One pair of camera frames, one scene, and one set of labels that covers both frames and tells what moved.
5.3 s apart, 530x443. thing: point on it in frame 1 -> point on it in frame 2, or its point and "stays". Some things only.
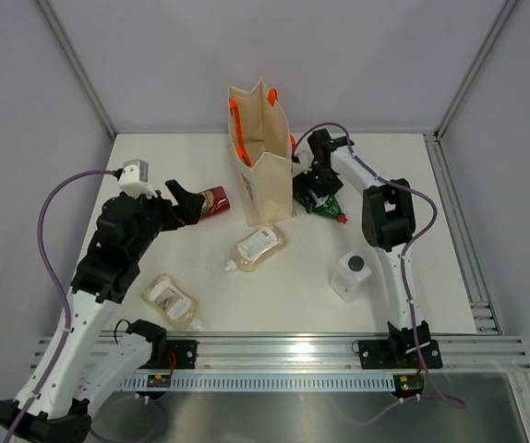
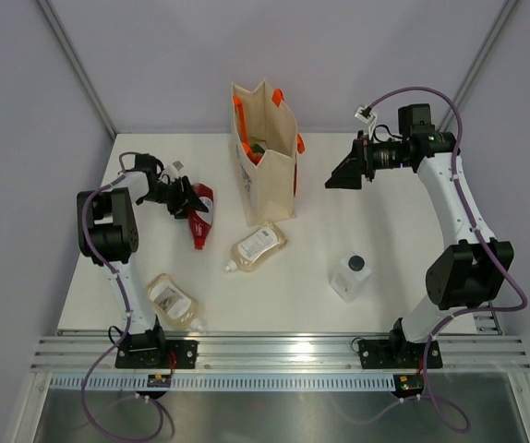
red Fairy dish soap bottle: x=215 y=202 -> x=200 y=221
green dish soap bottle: x=331 y=209 -> x=256 y=149
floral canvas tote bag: x=261 y=150 stays
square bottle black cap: x=349 y=271 stays
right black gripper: x=304 y=182 -> x=348 y=174
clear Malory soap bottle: x=162 y=293 stays
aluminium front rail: x=303 y=353 stays
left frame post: x=76 y=66 stays
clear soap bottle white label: x=255 y=246 stays
